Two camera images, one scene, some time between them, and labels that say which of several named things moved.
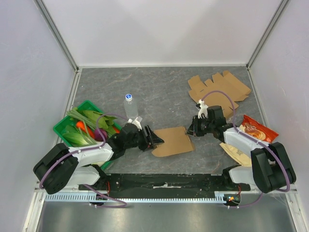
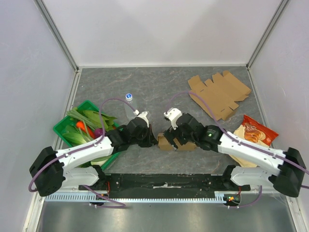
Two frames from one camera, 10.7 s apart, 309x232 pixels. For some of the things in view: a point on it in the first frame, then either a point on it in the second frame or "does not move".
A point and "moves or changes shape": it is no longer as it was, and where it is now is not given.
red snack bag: [257, 130] does not move
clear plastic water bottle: [131, 108] does not move
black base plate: [163, 184] does not move
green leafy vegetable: [76, 137] does not move
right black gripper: [197, 125] -> [172, 136]
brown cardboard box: [176, 142] moves or changes shape
